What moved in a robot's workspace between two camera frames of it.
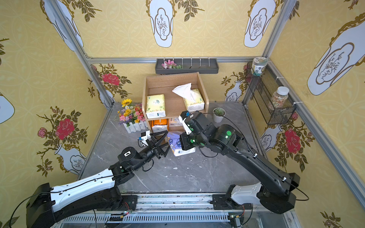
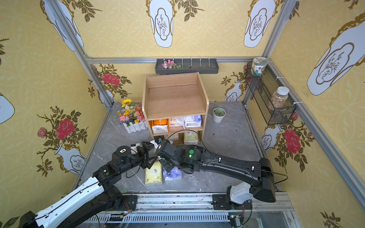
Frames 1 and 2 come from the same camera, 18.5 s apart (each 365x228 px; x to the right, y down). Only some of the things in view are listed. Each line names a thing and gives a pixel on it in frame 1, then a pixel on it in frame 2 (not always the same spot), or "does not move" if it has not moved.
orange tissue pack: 159,125 does not move
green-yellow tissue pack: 155,106 to 153,175
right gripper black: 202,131 to 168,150
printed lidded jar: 258,64 does not move
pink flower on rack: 170,64 does not move
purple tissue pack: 174,141 to 175,174
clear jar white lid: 278,99 does not move
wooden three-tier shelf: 167,96 does not move
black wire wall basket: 276,102 does not move
